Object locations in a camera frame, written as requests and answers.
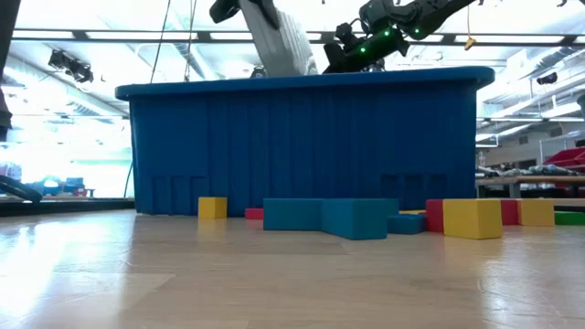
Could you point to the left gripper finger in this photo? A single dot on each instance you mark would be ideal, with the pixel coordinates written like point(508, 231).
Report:
point(269, 11)

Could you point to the short grey slotted divider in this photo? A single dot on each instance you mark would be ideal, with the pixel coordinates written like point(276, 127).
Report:
point(283, 50)

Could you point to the large blue plastic bin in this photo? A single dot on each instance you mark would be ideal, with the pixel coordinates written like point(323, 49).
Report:
point(297, 146)

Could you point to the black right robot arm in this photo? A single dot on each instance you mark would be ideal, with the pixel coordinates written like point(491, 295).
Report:
point(425, 16)

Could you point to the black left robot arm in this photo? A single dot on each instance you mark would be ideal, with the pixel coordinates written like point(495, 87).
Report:
point(9, 68)

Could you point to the yellow hanging pendant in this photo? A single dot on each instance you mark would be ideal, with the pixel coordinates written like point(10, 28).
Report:
point(470, 44)

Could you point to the black ceiling device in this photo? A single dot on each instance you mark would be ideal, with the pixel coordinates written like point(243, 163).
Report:
point(71, 66)
point(547, 78)

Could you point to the blue wooden block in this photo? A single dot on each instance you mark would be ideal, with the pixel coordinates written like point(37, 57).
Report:
point(407, 225)
point(292, 215)
point(358, 221)

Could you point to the small red wooden cube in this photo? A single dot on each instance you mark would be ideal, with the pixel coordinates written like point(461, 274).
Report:
point(434, 217)

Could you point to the red wooden block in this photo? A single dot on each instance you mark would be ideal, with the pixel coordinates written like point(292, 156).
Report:
point(253, 214)
point(509, 212)

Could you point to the small yellow wooden cube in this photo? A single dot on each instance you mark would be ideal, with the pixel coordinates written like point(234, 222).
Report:
point(212, 208)
point(471, 219)

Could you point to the wooden workbench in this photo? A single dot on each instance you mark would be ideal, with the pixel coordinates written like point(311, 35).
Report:
point(525, 180)

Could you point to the red storage bin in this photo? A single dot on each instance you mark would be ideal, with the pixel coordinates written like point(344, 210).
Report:
point(569, 160)

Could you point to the green wooden block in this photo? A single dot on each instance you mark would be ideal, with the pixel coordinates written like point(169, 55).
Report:
point(570, 218)

